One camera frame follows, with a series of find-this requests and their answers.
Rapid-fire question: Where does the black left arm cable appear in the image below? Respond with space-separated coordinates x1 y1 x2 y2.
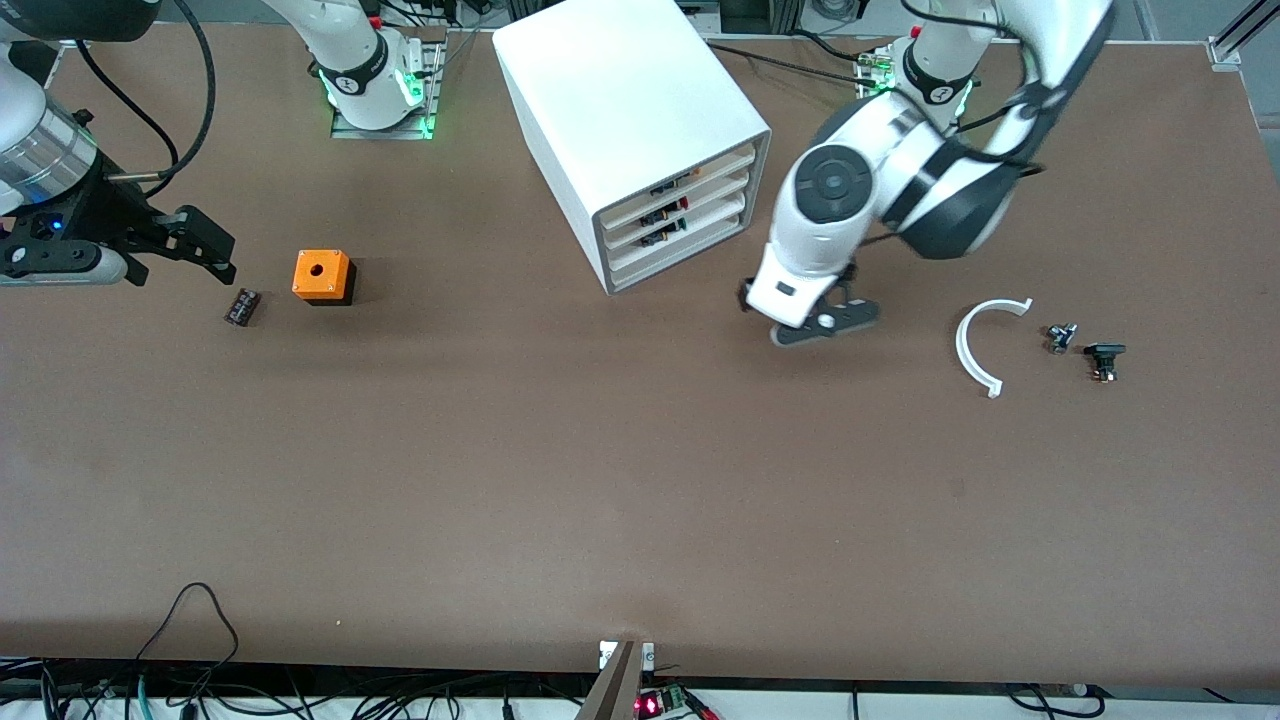
865 0 1051 248

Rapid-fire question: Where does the aluminium frame profile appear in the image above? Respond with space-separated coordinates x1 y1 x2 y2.
1206 0 1280 71

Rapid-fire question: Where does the black looped cable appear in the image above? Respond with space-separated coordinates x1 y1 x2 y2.
135 582 241 683

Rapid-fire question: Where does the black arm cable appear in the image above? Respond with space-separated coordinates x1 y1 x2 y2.
865 0 1051 248
75 0 215 201

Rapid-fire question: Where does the black table cable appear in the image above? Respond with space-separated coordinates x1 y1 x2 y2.
705 30 886 91

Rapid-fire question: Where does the black button component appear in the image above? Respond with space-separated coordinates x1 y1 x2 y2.
1084 342 1128 384

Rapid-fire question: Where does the white lowest cabinet drawer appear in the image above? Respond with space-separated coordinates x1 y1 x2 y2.
607 198 751 287

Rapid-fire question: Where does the circuit board with red LED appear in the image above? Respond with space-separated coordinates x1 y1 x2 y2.
634 683 721 720

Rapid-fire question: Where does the white highest cabinet drawer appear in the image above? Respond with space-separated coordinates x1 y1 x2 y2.
598 145 757 233

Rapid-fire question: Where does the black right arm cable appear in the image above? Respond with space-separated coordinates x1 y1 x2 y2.
75 0 215 201

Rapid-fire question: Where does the orange button box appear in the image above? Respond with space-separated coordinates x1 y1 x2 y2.
292 249 358 307

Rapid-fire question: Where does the white drawer cabinet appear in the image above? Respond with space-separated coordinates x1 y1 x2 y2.
492 0 773 296

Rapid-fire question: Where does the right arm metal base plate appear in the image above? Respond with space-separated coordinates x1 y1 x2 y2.
330 38 447 141

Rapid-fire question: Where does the white curved plastic arc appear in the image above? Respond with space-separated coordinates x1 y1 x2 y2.
955 298 1034 399

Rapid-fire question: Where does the white middle cabinet drawer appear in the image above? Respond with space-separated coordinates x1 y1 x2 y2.
603 172 753 259

